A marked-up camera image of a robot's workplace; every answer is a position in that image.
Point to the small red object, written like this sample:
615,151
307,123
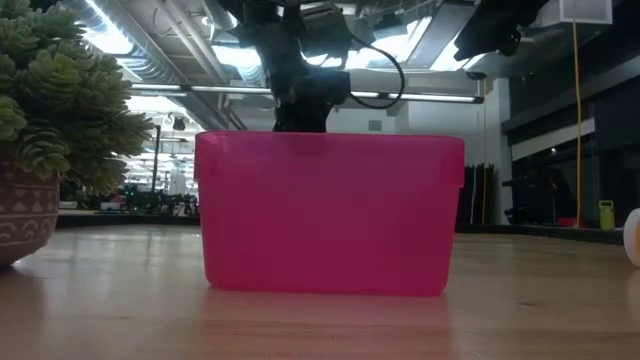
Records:
566,222

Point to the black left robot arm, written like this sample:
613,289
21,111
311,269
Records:
270,45

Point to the green canister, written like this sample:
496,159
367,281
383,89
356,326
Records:
606,217

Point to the green succulent plant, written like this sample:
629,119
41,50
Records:
60,90

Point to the white ceiling duct box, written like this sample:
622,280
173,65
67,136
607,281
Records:
585,10

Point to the grey wall vent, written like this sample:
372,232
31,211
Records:
375,125

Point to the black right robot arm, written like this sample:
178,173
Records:
490,25

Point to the long ceiling light bar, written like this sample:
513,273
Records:
225,89

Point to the black stacked panels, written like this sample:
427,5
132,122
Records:
475,195

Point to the pink translucent plastic bin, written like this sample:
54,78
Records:
325,215

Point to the brown patterned plant pot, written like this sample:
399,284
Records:
25,215

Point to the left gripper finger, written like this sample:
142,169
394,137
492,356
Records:
314,120
286,120

